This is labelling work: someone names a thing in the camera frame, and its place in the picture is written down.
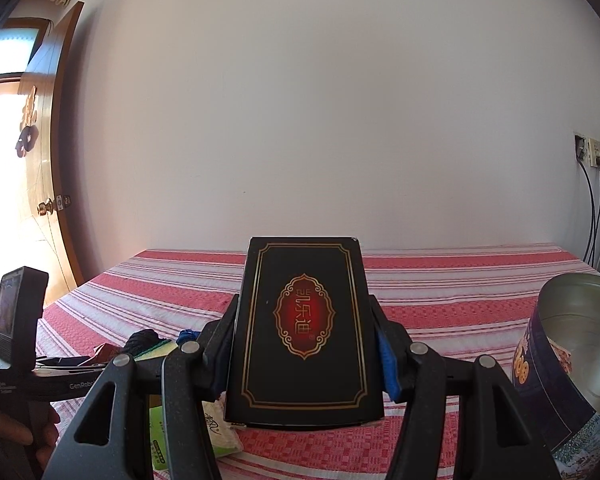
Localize wall socket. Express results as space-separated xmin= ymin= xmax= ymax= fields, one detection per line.
xmin=574 ymin=131 xmax=600 ymax=167

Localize black box with gold frame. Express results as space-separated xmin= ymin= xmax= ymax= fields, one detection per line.
xmin=225 ymin=236 xmax=385 ymax=428

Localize hanging door ornament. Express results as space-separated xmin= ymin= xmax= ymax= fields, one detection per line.
xmin=15 ymin=87 xmax=40 ymax=158

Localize wooden door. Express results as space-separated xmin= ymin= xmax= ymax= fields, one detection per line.
xmin=17 ymin=0 xmax=86 ymax=306

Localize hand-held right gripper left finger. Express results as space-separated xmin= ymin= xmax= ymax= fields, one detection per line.
xmin=40 ymin=292 xmax=242 ymax=480

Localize black rolled sock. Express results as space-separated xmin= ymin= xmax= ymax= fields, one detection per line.
xmin=122 ymin=328 xmax=161 ymax=361

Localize green yellow scouring sponge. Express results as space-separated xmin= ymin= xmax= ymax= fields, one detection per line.
xmin=135 ymin=340 xmax=181 ymax=361

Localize green white tissue pack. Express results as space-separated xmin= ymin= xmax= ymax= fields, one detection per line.
xmin=149 ymin=391 xmax=244 ymax=472

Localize blue printed round tin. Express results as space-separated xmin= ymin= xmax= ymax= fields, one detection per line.
xmin=511 ymin=274 xmax=600 ymax=480

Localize black cable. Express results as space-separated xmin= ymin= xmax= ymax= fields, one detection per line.
xmin=577 ymin=159 xmax=600 ymax=266

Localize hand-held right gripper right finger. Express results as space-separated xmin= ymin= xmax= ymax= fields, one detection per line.
xmin=367 ymin=295 xmax=561 ymax=480

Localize red striped cloth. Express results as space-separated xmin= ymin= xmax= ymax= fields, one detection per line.
xmin=32 ymin=244 xmax=600 ymax=480

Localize window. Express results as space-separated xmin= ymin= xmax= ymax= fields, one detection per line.
xmin=0 ymin=17 xmax=48 ymax=81

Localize person's left hand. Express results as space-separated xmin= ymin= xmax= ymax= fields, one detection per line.
xmin=0 ymin=400 xmax=62 ymax=468

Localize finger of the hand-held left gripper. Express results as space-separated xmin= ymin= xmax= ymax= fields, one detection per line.
xmin=34 ymin=356 xmax=106 ymax=377

